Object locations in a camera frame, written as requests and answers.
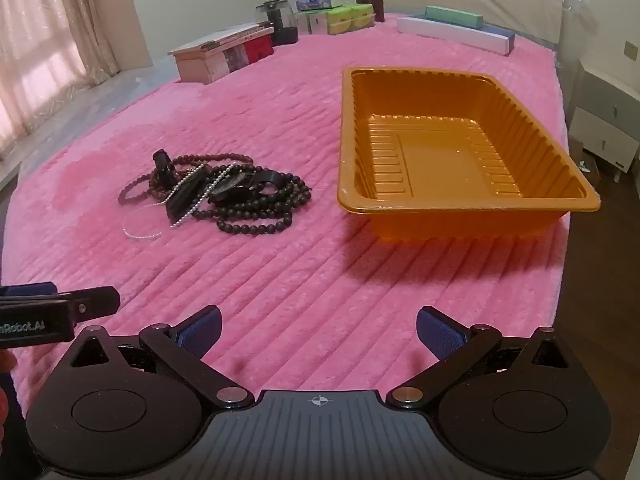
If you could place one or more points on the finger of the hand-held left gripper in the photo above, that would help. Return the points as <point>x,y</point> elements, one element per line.
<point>35,288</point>
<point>97,301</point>

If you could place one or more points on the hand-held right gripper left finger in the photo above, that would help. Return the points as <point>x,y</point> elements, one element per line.
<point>200,332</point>

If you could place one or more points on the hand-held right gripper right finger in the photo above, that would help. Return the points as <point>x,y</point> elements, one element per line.
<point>440,335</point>

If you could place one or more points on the black wristwatch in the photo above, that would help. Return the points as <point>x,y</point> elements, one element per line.
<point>187,195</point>
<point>230,187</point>

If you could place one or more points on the orange plastic tray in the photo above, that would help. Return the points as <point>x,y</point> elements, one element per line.
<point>425,160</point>

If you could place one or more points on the person's left hand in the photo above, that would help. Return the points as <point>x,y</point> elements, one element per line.
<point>5,360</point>

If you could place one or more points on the grey marble window sill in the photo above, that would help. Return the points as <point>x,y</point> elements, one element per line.
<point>125,80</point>

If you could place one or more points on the cardboard box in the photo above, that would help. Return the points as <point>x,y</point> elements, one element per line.
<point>582,160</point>

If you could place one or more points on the pink ribbed blanket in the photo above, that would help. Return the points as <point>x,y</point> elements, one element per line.
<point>250,110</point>

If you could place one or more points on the beige curtain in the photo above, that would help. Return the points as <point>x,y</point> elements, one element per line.
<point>45,35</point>

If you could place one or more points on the pale wooden box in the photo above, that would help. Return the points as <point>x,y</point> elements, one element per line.
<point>197,62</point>

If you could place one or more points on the floral patterned box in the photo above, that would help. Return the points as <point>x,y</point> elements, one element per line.
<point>234,59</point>

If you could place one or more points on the white grey nightstand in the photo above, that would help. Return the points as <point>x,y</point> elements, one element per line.
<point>607,110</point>

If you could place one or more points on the white long box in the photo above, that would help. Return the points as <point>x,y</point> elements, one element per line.
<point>450,35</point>

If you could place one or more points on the blue flat box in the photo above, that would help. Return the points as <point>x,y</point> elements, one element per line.
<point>500,32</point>

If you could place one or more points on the green long box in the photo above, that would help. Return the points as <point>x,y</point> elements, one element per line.
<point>452,16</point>

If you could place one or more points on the wall socket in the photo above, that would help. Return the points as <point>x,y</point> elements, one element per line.
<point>631,50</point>

